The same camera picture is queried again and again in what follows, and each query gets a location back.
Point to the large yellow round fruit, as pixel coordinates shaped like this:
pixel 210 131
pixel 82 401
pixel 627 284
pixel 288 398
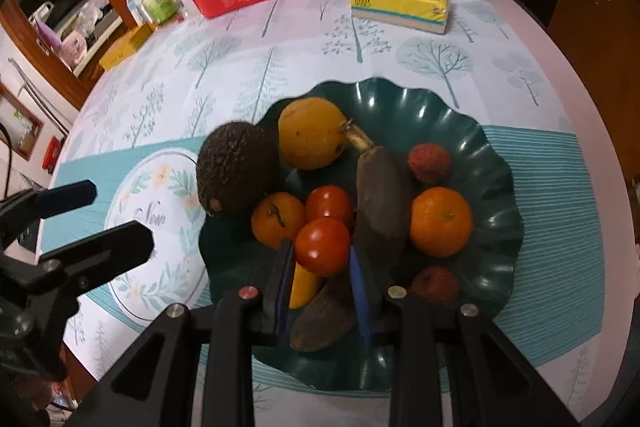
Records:
pixel 310 132

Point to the green label plastic bottle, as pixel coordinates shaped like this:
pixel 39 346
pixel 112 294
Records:
pixel 160 7

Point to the tangerine with green stem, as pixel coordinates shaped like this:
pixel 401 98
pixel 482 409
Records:
pixel 272 224

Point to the dark brown wooden furniture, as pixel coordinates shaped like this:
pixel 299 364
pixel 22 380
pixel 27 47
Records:
pixel 590 32

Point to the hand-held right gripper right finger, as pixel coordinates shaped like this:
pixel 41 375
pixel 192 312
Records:
pixel 361 294

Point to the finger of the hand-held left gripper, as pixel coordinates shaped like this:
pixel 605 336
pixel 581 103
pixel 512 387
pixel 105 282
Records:
pixel 120 247
pixel 70 198

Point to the large orange tangerine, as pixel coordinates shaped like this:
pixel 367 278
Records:
pixel 441 224

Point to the overripe brown banana with stem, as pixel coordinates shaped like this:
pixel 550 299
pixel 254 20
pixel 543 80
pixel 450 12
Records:
pixel 380 197

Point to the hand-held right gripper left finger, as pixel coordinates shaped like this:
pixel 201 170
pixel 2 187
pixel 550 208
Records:
pixel 285 292

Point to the red crate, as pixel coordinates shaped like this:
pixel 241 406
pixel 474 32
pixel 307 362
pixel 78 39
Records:
pixel 51 154

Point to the red lychee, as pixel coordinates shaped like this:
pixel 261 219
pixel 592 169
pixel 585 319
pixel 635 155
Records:
pixel 429 163
pixel 435 284

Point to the wooden frame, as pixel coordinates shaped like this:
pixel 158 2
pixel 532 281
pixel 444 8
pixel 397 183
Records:
pixel 25 117

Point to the dark green wavy plate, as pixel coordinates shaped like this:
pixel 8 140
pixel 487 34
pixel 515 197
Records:
pixel 480 167

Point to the small white blue box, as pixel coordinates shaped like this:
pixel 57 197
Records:
pixel 134 9

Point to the pink box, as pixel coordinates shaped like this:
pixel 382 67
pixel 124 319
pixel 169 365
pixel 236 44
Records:
pixel 74 48

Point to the red cherry tomato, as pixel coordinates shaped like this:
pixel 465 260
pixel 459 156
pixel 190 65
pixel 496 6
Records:
pixel 329 204
pixel 322 247

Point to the dark brown avocado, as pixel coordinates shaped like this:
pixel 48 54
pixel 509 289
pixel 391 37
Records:
pixel 235 167

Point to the short overripe brown banana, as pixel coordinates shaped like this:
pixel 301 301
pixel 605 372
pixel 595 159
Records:
pixel 320 322

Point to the flat yellow cardboard box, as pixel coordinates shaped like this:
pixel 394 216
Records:
pixel 125 49

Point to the purple cloth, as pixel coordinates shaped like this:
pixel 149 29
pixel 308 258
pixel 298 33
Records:
pixel 47 37

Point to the tree print tablecloth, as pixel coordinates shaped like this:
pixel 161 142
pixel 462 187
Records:
pixel 300 57

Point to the small yellow-orange citrus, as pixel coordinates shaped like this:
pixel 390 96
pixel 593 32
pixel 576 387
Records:
pixel 302 289

